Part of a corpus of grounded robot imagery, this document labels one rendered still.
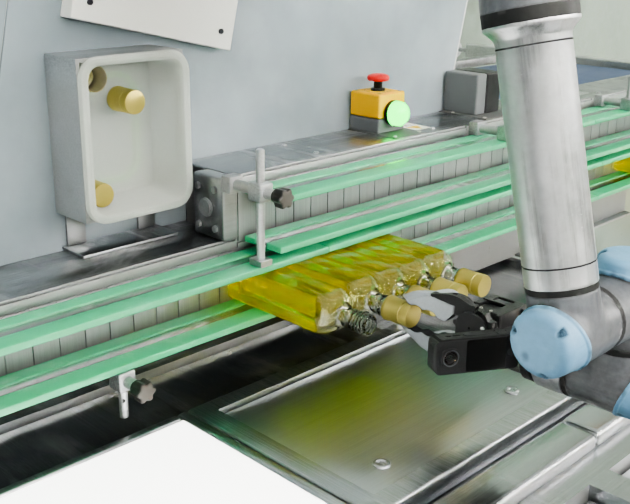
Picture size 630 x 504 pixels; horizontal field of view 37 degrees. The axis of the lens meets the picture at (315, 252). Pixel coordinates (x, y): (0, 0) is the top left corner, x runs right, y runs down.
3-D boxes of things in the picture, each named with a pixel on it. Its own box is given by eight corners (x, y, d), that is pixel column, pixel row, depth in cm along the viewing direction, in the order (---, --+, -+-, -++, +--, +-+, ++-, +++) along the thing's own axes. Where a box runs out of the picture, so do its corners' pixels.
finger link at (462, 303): (433, 311, 125) (485, 340, 120) (425, 315, 124) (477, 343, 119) (439, 280, 123) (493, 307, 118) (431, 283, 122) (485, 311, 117)
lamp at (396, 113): (383, 126, 165) (396, 129, 163) (384, 101, 164) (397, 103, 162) (399, 123, 168) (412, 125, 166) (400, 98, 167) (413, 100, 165)
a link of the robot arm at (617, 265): (633, 278, 96) (621, 375, 99) (682, 253, 103) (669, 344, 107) (565, 259, 101) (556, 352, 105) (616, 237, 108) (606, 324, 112)
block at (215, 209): (190, 232, 141) (220, 243, 136) (188, 171, 138) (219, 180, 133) (209, 228, 143) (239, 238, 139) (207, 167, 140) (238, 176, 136)
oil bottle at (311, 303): (227, 298, 141) (329, 340, 126) (226, 262, 139) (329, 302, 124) (255, 288, 144) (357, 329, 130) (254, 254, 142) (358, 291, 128)
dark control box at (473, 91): (440, 110, 188) (475, 116, 183) (443, 70, 186) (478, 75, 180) (465, 105, 194) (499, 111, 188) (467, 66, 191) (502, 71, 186)
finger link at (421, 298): (425, 288, 131) (478, 316, 125) (398, 299, 127) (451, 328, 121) (429, 269, 129) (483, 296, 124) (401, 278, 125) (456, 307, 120)
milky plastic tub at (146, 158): (56, 214, 131) (91, 228, 125) (43, 52, 124) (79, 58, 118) (158, 192, 142) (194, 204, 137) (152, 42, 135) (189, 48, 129)
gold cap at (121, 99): (105, 86, 130) (124, 90, 127) (127, 84, 132) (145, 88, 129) (107, 112, 131) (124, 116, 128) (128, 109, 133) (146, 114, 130)
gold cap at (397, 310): (379, 322, 128) (404, 331, 125) (380, 298, 127) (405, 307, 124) (396, 315, 131) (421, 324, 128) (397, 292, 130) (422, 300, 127)
